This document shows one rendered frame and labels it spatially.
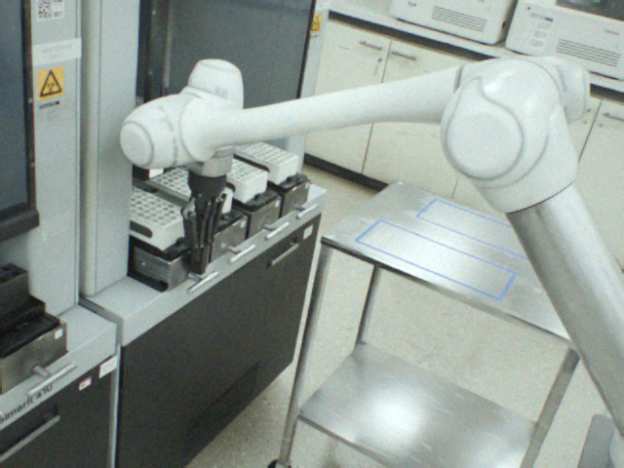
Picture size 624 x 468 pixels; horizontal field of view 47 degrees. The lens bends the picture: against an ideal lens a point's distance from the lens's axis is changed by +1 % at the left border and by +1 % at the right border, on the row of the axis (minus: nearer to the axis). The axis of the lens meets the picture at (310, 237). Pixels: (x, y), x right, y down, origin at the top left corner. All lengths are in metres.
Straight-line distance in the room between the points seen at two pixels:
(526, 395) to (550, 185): 1.84
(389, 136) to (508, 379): 1.54
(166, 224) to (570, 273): 0.82
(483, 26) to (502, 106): 2.63
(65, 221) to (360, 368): 1.09
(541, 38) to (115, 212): 2.44
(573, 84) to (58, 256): 0.90
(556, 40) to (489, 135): 2.57
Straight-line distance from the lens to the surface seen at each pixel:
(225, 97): 1.30
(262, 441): 2.24
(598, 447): 1.48
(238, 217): 1.64
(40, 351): 1.28
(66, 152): 1.27
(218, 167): 1.36
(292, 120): 1.15
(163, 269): 1.48
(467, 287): 1.56
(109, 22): 1.27
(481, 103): 0.89
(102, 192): 1.37
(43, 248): 1.31
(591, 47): 3.43
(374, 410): 2.00
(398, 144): 3.75
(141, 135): 1.15
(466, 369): 2.74
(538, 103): 0.92
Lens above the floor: 1.58
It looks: 29 degrees down
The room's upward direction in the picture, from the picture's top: 11 degrees clockwise
